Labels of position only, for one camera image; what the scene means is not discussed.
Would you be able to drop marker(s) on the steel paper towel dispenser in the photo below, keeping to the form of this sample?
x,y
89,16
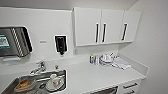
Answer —
x,y
15,41

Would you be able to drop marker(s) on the small wall label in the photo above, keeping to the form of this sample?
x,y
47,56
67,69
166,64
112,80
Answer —
x,y
42,42

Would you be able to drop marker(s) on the small pale bottle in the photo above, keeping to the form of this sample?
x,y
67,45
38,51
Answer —
x,y
97,60

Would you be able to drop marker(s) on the small chrome sink knob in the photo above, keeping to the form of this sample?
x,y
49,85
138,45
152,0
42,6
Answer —
x,y
56,67

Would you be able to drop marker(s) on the bottle with blue label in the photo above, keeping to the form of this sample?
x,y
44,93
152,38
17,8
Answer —
x,y
91,59

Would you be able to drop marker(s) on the white plate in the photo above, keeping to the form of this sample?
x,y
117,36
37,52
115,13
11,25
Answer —
x,y
50,88

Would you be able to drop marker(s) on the white drawer front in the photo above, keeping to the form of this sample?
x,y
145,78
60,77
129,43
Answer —
x,y
136,91
131,82

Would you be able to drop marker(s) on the white mug with red print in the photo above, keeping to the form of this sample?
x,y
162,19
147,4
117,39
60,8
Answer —
x,y
55,80

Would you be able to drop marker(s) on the white dish cloth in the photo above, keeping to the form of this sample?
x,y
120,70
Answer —
x,y
121,63

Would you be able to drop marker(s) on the chrome sink faucet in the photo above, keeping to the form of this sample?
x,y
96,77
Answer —
x,y
39,67

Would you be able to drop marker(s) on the bowl with orange food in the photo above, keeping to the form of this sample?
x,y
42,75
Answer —
x,y
25,85

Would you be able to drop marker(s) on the black soap dispenser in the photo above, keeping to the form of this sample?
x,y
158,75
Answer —
x,y
60,45

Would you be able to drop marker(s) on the steel kitchen sink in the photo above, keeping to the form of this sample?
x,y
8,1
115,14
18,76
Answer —
x,y
41,77

